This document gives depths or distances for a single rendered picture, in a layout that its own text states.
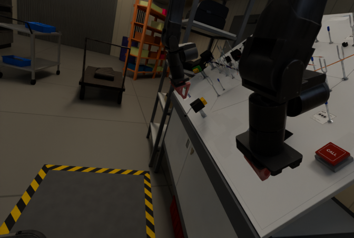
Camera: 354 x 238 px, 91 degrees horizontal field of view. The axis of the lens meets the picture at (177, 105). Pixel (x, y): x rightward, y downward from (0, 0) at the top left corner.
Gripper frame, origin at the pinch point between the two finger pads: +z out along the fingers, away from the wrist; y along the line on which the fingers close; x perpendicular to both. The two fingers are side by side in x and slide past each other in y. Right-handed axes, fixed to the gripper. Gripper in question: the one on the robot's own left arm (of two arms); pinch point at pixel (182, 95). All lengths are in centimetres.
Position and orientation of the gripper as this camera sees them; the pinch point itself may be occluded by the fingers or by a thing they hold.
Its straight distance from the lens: 80.0
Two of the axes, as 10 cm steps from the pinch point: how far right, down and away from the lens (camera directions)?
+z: 2.1, 8.5, 4.8
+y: -3.3, -4.0, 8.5
